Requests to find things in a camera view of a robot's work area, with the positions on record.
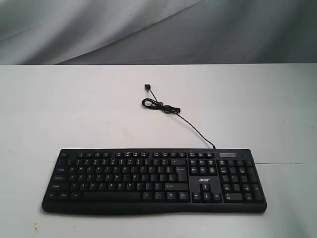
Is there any black acer keyboard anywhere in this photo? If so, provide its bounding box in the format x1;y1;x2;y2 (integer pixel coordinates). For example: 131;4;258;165
42;148;267;215

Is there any grey backdrop cloth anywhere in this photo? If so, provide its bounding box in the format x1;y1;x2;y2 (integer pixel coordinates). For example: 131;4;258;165
0;0;317;64

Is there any black keyboard usb cable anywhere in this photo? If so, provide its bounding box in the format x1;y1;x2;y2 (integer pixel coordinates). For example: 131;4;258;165
141;83;216;150

